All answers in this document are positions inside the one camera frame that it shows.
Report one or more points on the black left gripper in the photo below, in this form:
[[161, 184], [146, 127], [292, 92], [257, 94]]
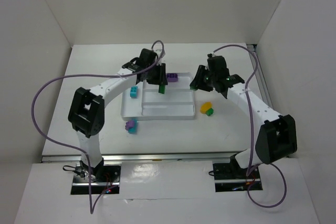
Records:
[[159, 74]]

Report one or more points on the teal lego brick front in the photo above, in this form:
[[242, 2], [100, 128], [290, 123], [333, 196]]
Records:
[[134, 130]]

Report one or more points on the yellow lego brick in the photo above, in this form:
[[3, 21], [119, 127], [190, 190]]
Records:
[[205, 107]]

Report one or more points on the purple lego brick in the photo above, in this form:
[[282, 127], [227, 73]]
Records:
[[130, 124], [172, 77]]

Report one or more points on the teal lego brick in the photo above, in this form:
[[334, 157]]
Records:
[[134, 130], [134, 92]]

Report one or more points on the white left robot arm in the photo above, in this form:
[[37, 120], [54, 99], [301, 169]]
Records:
[[87, 111]]

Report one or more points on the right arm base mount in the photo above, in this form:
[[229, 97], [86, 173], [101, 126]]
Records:
[[227, 180]]

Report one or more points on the aluminium right side rail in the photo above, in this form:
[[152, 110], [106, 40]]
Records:
[[257, 87]]

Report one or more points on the purple lego brick front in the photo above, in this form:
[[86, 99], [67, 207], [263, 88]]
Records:
[[130, 124]]

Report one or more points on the aluminium rail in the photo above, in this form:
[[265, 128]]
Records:
[[141, 157], [257, 87]]

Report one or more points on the green lego brick small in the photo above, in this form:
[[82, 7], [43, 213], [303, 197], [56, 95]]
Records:
[[209, 112]]

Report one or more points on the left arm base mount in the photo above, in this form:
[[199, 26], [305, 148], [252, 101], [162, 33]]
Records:
[[108, 180]]

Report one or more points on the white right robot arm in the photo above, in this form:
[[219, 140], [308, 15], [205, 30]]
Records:
[[274, 135]]

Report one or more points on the white divided plastic tray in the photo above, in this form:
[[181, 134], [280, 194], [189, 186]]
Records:
[[177, 103]]

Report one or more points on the aluminium front rail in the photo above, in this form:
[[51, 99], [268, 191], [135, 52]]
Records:
[[141, 157]]

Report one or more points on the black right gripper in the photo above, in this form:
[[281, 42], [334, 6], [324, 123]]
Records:
[[200, 77]]

